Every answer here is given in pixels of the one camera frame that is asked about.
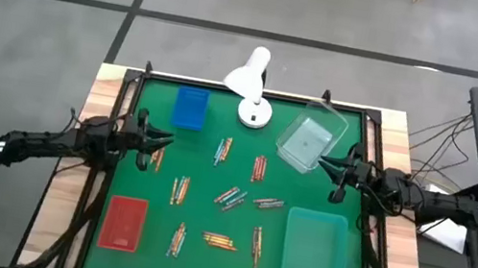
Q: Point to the black table frame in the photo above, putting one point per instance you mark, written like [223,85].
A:
[132,76]

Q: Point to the clear plastic container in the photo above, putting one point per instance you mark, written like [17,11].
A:
[311,139]

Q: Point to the teal plastic bin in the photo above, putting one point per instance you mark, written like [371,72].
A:
[316,256]

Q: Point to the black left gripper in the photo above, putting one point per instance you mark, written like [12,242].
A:
[133,138]

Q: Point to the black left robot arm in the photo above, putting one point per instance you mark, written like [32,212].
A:
[47,143]

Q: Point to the blue plastic basket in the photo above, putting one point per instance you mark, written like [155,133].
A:
[189,108]

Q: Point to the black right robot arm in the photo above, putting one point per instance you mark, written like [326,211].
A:
[432,203]

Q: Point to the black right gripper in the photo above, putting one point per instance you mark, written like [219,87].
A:
[361,174]

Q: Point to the white paper sheet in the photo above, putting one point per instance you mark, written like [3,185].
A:
[446,234]

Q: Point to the red plastic basket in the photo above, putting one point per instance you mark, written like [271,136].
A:
[122,224]

